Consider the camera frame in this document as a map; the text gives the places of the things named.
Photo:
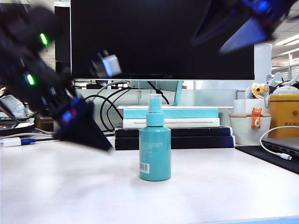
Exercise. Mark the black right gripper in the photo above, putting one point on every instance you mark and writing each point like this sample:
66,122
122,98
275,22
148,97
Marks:
264,9

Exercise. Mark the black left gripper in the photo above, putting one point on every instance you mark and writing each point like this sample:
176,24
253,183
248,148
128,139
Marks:
70,109

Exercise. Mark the teal spray bottle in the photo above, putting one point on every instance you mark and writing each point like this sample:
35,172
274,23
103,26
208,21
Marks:
155,149

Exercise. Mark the clear plastic lid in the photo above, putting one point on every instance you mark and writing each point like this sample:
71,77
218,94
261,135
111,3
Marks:
155,96

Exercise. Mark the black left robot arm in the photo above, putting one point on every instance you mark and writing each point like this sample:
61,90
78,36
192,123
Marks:
23,58

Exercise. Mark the white panel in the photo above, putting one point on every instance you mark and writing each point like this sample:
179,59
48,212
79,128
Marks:
262,60

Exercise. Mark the sunflower plush toy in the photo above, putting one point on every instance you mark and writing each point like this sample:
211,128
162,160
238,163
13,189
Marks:
258,89

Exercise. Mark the white desk toy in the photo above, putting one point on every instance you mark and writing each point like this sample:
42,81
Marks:
278,78

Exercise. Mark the black tray with clutter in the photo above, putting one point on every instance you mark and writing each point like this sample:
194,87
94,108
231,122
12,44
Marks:
14,129

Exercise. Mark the white adapter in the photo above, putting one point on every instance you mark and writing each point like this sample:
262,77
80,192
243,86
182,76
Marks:
11,142

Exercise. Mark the black AOC monitor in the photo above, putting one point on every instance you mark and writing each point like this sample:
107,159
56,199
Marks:
151,39

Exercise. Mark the white printed tube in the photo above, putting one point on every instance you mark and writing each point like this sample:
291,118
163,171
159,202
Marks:
11,105

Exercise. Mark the teal white monitor stand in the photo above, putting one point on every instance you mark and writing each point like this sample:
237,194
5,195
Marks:
178,93

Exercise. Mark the orange cat figurine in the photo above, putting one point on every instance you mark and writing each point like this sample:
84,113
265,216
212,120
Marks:
256,119

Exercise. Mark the yellow tin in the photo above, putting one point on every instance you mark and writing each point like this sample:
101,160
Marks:
285,112

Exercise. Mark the white book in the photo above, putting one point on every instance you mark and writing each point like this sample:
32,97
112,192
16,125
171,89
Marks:
194,122

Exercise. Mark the black slim monitor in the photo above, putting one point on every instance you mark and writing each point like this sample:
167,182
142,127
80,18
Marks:
63,30

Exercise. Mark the black desk mat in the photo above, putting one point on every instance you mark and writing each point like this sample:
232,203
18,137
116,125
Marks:
268,156

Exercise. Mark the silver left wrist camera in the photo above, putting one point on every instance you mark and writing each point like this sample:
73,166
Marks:
109,65

